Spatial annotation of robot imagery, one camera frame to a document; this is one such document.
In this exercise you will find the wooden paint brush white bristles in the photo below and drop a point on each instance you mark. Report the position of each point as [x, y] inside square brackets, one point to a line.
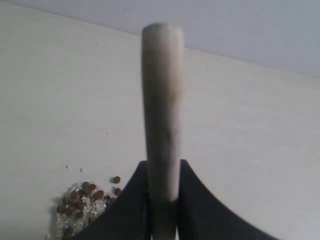
[162, 68]

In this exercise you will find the pile of brown pellets and grains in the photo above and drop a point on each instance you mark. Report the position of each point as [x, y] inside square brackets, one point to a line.
[79, 195]

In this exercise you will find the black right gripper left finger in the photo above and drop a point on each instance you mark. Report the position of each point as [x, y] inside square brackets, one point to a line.
[127, 218]

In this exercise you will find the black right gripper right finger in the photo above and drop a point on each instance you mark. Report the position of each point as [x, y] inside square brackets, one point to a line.
[201, 216]

